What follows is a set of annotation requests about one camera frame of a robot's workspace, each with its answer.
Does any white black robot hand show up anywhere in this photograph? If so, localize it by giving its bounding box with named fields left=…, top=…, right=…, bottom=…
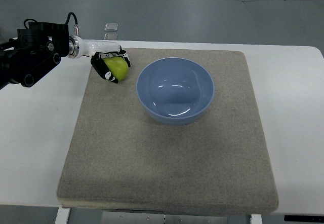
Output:
left=68, top=36, right=131, bottom=80

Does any blue ceramic bowl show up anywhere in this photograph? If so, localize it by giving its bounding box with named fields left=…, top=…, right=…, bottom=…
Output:
left=136, top=57, right=215, bottom=125

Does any lower metal floor plate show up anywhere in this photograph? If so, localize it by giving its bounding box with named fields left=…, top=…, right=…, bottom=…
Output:
left=104, top=33, right=117, bottom=41

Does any beige fabric mat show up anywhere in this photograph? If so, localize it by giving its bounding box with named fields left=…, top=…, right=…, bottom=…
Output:
left=56, top=48, right=279, bottom=215

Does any white table leg frame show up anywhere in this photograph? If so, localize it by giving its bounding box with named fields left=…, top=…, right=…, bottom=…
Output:
left=54, top=207, right=263, bottom=223

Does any upper metal floor plate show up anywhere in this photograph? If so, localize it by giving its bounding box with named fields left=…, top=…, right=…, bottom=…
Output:
left=104, top=23, right=118, bottom=31

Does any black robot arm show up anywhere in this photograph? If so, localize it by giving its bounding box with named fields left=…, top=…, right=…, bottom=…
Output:
left=1, top=12, right=78, bottom=89

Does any metal floor plate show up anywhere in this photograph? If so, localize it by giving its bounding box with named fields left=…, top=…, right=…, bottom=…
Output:
left=104, top=23, right=118, bottom=31
left=104, top=33, right=117, bottom=41

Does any green pear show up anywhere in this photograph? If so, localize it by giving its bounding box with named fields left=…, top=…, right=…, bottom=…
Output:
left=103, top=57, right=129, bottom=83

